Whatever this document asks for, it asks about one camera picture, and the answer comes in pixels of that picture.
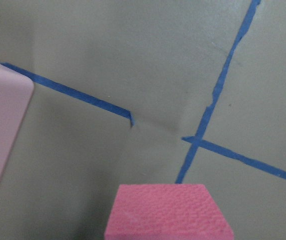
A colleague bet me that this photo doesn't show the red-pink foam block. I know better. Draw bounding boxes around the red-pink foam block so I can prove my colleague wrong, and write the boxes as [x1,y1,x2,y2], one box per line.
[104,184,234,240]

